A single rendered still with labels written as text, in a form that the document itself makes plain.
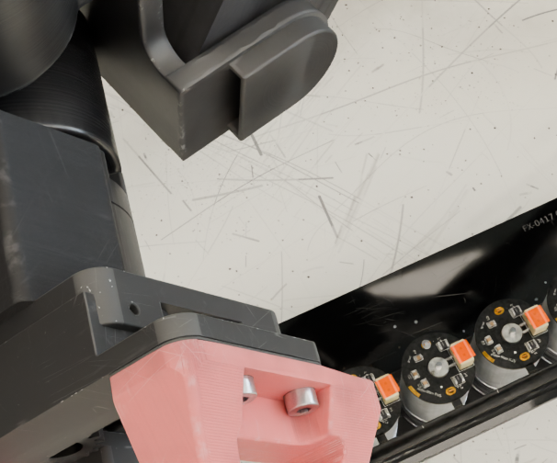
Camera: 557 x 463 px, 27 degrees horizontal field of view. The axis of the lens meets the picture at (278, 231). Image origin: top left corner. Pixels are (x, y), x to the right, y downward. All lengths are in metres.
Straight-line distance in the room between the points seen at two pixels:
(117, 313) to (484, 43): 0.32
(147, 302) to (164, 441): 0.04
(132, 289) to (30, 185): 0.04
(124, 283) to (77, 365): 0.02
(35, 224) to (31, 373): 0.04
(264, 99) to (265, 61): 0.02
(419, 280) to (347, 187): 0.05
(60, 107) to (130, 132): 0.21
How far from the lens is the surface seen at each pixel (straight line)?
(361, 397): 0.26
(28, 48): 0.28
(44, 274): 0.26
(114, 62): 0.34
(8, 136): 0.27
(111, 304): 0.24
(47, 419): 0.25
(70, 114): 0.30
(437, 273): 0.46
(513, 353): 0.40
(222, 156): 0.50
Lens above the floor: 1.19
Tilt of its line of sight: 67 degrees down
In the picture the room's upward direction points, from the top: 9 degrees counter-clockwise
